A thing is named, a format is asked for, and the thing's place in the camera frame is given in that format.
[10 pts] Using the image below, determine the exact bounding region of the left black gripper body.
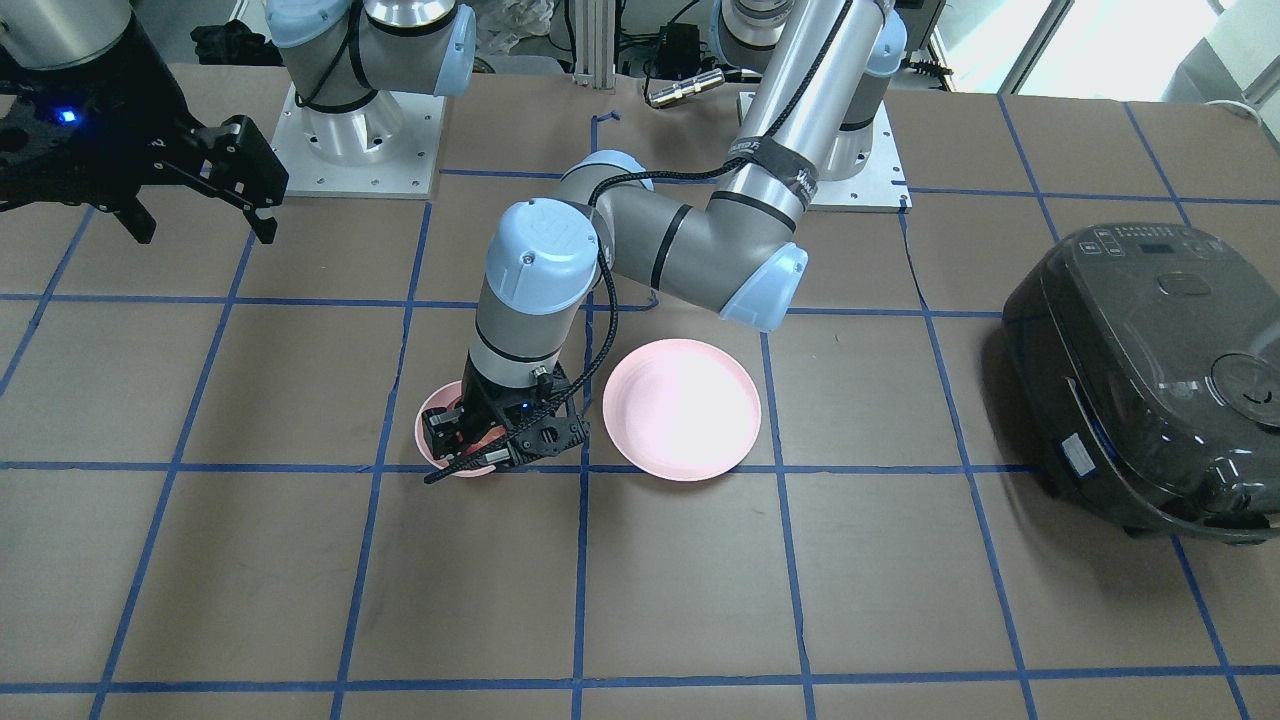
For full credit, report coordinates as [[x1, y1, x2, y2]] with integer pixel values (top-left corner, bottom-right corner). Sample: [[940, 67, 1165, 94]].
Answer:
[[452, 360, 590, 470]]

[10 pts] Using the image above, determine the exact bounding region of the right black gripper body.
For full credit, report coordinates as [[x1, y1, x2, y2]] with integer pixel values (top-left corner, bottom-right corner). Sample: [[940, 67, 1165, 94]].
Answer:
[[1, 20, 206, 210]]

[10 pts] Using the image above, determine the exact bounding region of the red apple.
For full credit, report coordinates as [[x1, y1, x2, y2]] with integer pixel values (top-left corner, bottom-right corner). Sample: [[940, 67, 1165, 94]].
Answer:
[[451, 398, 494, 454]]

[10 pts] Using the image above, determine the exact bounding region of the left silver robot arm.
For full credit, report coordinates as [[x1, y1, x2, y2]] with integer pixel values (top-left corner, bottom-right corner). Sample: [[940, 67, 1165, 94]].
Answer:
[[419, 1, 908, 483]]

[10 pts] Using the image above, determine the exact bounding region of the pink bowl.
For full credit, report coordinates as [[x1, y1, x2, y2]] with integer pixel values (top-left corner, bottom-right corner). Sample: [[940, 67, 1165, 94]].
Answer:
[[413, 380, 506, 479]]

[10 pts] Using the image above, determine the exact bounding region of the pink plate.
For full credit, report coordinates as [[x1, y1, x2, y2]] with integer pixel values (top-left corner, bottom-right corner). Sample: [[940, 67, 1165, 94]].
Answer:
[[602, 338, 762, 482]]

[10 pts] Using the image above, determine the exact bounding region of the dark grey rice cooker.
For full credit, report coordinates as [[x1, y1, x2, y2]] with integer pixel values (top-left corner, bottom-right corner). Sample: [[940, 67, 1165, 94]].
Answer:
[[1002, 222, 1279, 544]]

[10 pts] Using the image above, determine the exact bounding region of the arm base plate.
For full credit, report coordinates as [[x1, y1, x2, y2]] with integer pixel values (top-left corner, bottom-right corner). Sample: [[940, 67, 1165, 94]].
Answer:
[[735, 90, 913, 213], [271, 87, 447, 200]]

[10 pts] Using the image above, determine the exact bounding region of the aluminium frame post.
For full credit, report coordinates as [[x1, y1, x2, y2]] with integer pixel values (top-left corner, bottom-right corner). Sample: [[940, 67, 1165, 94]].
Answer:
[[567, 0, 618, 94]]

